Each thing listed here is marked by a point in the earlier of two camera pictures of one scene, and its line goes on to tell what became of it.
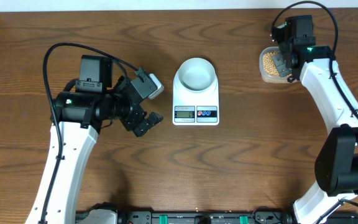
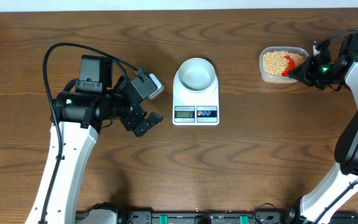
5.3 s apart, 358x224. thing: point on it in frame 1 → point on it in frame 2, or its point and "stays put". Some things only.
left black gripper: (130, 120) stays put
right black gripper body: (279, 60) → (319, 73)
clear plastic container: (268, 70) stays put
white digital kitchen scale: (192, 108) stays put
